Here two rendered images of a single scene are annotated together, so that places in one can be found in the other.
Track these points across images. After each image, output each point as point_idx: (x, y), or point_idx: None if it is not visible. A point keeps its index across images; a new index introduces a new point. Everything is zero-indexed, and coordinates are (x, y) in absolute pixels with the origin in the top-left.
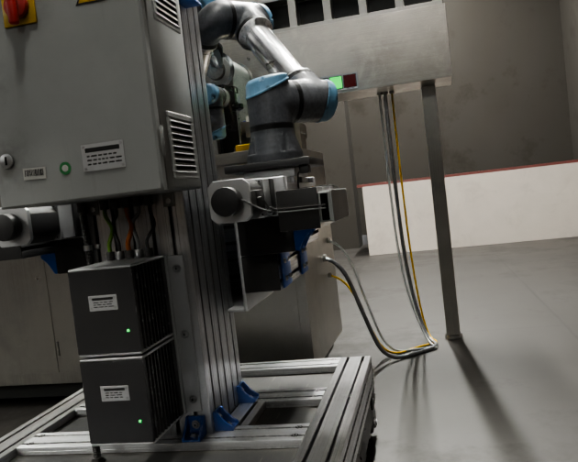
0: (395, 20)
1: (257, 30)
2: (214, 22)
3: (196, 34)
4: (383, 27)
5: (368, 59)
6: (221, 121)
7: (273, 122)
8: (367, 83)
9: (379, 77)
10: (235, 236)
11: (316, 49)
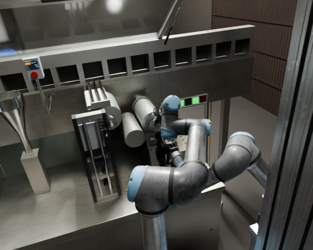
0: (229, 65)
1: (262, 166)
2: (243, 170)
3: None
4: (222, 69)
5: (213, 86)
6: None
7: None
8: (210, 99)
9: (217, 95)
10: None
11: (186, 81)
